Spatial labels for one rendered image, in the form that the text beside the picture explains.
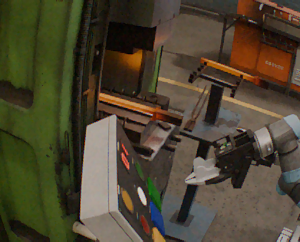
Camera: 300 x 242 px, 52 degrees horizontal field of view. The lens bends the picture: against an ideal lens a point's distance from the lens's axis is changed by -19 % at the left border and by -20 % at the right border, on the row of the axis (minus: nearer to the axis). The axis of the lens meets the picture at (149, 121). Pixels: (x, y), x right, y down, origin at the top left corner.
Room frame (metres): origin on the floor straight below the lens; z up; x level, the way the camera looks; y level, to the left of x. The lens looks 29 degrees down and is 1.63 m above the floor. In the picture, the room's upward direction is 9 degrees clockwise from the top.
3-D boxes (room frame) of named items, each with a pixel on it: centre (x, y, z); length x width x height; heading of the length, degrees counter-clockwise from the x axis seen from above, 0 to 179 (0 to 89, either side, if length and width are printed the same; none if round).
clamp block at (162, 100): (1.36, 0.00, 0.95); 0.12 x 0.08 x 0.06; 74
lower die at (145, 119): (1.23, 0.19, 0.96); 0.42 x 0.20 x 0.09; 74
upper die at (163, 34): (1.23, 0.19, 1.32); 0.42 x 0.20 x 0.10; 74
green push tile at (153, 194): (0.72, -0.04, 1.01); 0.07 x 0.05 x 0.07; 9
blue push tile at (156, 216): (0.62, -0.05, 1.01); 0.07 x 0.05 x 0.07; 9
